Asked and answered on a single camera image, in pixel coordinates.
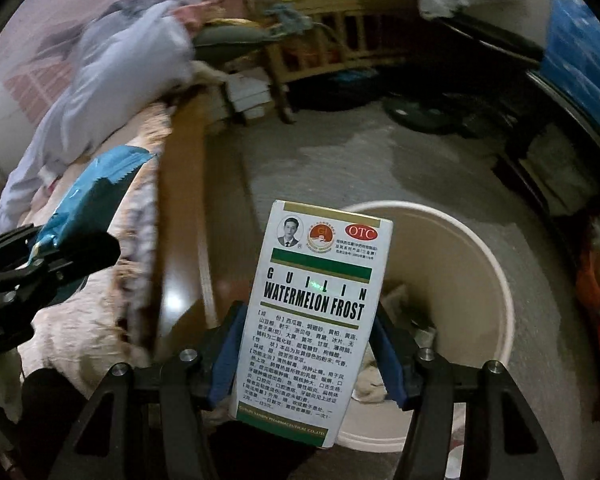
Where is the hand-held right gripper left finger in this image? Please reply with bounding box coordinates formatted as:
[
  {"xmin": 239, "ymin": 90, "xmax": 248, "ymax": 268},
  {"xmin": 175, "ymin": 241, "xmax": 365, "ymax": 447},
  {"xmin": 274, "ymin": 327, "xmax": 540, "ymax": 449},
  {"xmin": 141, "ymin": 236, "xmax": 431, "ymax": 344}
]
[{"xmin": 47, "ymin": 301, "xmax": 247, "ymax": 480}]

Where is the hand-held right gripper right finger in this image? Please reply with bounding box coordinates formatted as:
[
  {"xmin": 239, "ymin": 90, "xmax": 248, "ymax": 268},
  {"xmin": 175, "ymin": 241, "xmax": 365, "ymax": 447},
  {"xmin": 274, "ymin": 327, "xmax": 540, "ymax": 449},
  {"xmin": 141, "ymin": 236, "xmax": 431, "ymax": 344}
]
[{"xmin": 372, "ymin": 307, "xmax": 546, "ymax": 480}]

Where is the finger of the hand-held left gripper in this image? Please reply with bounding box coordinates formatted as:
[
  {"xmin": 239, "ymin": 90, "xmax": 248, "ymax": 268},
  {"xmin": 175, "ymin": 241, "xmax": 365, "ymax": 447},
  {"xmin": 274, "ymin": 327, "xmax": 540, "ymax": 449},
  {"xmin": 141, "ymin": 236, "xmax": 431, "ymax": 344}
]
[
  {"xmin": 0, "ymin": 232, "xmax": 121, "ymax": 341},
  {"xmin": 0, "ymin": 225, "xmax": 43, "ymax": 281}
]

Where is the blue packet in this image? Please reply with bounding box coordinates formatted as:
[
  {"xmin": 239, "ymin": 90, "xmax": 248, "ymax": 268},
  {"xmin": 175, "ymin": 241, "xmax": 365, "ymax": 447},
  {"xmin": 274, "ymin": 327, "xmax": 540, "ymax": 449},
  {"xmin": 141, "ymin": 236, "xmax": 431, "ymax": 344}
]
[{"xmin": 27, "ymin": 145, "xmax": 161, "ymax": 266}]

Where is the white green striped medicine box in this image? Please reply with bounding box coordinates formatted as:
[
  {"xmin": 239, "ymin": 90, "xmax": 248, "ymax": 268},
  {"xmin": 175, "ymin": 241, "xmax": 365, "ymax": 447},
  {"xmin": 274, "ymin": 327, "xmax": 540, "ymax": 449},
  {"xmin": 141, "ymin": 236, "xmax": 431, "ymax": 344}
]
[{"xmin": 228, "ymin": 200, "xmax": 394, "ymax": 448}]

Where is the cream plastic bucket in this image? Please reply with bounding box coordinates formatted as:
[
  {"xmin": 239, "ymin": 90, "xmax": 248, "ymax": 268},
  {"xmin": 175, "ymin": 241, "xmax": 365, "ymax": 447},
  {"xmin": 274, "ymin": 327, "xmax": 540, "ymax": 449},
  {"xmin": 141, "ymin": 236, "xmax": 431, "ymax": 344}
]
[{"xmin": 330, "ymin": 201, "xmax": 515, "ymax": 451}]

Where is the crumpled beige tissue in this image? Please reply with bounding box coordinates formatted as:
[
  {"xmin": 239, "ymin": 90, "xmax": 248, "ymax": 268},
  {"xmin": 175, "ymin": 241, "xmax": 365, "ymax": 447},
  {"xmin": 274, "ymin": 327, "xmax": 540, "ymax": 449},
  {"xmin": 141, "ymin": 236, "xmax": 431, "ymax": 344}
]
[{"xmin": 352, "ymin": 367, "xmax": 396, "ymax": 403}]

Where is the grey-blue duvet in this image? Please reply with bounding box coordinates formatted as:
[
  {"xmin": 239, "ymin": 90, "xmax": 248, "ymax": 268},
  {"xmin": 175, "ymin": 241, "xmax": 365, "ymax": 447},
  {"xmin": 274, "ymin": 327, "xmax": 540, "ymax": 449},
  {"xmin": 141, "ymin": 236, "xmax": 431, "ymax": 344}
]
[{"xmin": 0, "ymin": 0, "xmax": 196, "ymax": 241}]

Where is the white flat box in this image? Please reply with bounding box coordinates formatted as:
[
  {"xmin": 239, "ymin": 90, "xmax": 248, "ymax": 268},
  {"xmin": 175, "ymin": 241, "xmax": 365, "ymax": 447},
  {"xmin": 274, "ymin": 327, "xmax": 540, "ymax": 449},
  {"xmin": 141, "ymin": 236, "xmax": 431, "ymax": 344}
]
[{"xmin": 225, "ymin": 72, "xmax": 276, "ymax": 116}]

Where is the dark round fan base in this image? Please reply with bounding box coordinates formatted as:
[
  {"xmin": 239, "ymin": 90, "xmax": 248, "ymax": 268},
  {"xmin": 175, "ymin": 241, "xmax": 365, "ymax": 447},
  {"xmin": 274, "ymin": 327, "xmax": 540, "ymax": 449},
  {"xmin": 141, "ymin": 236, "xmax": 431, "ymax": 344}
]
[{"xmin": 382, "ymin": 92, "xmax": 463, "ymax": 133}]

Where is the dark green cushion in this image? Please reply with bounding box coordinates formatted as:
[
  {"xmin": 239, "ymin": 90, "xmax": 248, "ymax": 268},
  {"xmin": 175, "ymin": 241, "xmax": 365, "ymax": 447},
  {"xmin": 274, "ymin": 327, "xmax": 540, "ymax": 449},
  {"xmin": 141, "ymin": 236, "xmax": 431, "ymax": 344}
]
[{"xmin": 195, "ymin": 25, "xmax": 271, "ymax": 61}]

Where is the wooden crib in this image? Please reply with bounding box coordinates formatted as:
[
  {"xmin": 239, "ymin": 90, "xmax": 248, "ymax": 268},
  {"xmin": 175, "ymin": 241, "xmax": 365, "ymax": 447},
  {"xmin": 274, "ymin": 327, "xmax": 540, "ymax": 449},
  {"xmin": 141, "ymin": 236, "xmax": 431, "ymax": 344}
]
[{"xmin": 250, "ymin": 0, "xmax": 431, "ymax": 126}]

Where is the blue tarp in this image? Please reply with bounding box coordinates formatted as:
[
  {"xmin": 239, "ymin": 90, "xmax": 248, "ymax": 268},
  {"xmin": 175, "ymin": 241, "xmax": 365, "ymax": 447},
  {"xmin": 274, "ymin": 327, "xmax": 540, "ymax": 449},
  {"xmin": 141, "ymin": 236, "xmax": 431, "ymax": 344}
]
[{"xmin": 540, "ymin": 0, "xmax": 600, "ymax": 133}]

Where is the wooden bed frame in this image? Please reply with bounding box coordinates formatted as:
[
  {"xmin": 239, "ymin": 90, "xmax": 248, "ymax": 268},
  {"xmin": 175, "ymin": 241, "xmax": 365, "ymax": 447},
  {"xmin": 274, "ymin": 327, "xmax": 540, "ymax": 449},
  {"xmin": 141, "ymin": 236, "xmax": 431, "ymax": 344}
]
[{"xmin": 152, "ymin": 85, "xmax": 261, "ymax": 361}]

